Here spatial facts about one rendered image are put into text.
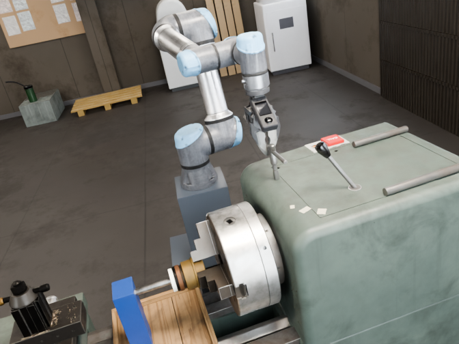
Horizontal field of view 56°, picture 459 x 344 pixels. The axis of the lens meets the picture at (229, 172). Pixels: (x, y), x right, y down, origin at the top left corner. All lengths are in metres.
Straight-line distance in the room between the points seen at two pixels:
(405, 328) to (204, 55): 1.00
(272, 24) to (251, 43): 6.08
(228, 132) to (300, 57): 5.87
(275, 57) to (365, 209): 6.33
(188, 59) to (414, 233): 0.78
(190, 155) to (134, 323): 0.65
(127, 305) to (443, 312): 0.94
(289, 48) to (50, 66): 4.20
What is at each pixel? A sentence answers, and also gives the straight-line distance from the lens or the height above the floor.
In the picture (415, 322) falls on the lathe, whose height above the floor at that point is 0.82.
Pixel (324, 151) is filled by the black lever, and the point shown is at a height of 1.38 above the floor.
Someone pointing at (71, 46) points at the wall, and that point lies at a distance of 8.40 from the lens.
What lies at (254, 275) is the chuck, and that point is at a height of 1.13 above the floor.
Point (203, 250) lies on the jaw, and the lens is 1.29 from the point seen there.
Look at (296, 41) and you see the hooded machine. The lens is 7.42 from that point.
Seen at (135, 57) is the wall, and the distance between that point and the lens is 8.33.
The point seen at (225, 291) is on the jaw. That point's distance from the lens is 1.20.
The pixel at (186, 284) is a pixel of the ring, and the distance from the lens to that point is 1.28.
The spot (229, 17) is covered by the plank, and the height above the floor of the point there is 0.96.
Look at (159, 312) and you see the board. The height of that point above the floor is 0.88.
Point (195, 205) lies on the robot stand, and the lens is 1.70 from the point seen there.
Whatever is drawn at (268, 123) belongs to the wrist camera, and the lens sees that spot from 1.21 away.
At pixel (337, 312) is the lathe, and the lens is 1.28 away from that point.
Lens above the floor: 1.88
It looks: 26 degrees down
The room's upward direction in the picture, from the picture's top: 11 degrees counter-clockwise
